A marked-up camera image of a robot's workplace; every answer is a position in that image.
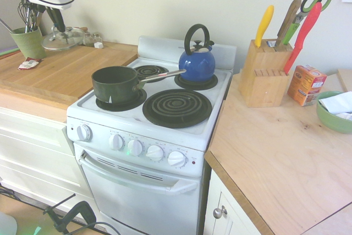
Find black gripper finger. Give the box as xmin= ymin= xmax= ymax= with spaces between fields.
xmin=53 ymin=8 xmax=67 ymax=33
xmin=45 ymin=6 xmax=62 ymax=31

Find glass pot lid metal handle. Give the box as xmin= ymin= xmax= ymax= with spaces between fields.
xmin=41 ymin=25 xmax=86 ymax=52

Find clear glass jar silver lid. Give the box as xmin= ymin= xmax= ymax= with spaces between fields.
xmin=84 ymin=31 xmax=95 ymax=48

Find green ribbed utensil cup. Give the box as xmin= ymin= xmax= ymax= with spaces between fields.
xmin=10 ymin=27 xmax=47 ymax=59

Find glass jar with white label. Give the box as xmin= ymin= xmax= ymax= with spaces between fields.
xmin=92 ymin=32 xmax=105 ymax=49

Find silver metal utensil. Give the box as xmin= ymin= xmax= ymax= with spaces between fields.
xmin=0 ymin=18 xmax=14 ymax=34

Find large oak wooden board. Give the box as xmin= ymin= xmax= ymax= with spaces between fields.
xmin=0 ymin=35 xmax=138 ymax=106

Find red and white packet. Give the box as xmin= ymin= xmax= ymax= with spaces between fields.
xmin=18 ymin=57 xmax=42 ymax=70

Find thin green mat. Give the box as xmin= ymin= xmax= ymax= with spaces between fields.
xmin=0 ymin=47 xmax=21 ymax=57

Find dark green saucepan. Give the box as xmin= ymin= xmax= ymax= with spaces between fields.
xmin=91 ymin=65 xmax=187 ymax=105

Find white stove knob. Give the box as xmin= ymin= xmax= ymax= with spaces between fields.
xmin=167 ymin=149 xmax=188 ymax=167
xmin=76 ymin=125 xmax=93 ymax=143
xmin=145 ymin=144 xmax=164 ymax=161
xmin=126 ymin=139 xmax=144 ymax=156
xmin=108 ymin=133 xmax=126 ymax=151

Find cream cabinet with drawers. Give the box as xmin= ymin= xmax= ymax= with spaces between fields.
xmin=0 ymin=105 xmax=83 ymax=211

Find large black coil burner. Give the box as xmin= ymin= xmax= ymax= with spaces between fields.
xmin=142 ymin=89 xmax=213 ymax=129

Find black metal clamp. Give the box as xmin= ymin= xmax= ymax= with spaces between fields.
xmin=43 ymin=193 xmax=97 ymax=235

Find white electric stove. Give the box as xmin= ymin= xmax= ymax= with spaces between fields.
xmin=67 ymin=36 xmax=237 ymax=235

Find wooden knife block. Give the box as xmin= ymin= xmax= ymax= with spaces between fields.
xmin=238 ymin=39 xmax=294 ymax=108

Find green and grey scissors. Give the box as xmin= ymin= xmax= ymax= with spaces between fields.
xmin=280 ymin=0 xmax=333 ymax=46

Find red knife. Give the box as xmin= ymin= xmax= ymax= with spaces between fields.
xmin=283 ymin=2 xmax=322 ymax=75

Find silver cabinet knob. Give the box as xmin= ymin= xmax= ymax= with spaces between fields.
xmin=213 ymin=205 xmax=228 ymax=219

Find orange cardboard box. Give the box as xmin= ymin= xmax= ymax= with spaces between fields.
xmin=287 ymin=64 xmax=328 ymax=107

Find cream cabinet with door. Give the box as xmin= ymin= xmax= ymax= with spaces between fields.
xmin=203 ymin=168 xmax=265 ymax=235

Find white crumpled paper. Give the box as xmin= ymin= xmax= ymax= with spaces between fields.
xmin=320 ymin=91 xmax=352 ymax=122

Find green ceramic bowl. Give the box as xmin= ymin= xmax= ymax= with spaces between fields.
xmin=315 ymin=91 xmax=352 ymax=134

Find wooden handled utensil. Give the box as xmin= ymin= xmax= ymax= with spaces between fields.
xmin=35 ymin=9 xmax=46 ymax=31

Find black wire whisk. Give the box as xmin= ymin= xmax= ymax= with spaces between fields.
xmin=18 ymin=0 xmax=39 ymax=32

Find blue kettle black handle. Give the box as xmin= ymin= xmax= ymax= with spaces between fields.
xmin=178 ymin=24 xmax=216 ymax=83

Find white oven door handle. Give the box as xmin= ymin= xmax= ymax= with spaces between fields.
xmin=79 ymin=154 xmax=198 ymax=196

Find yellow handled knife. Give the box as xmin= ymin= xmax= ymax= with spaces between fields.
xmin=254 ymin=5 xmax=275 ymax=48

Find grey floor cable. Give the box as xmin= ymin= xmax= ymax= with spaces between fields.
xmin=79 ymin=220 xmax=124 ymax=235

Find wooden handled knife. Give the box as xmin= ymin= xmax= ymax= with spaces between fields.
xmin=274 ymin=0 xmax=303 ymax=47

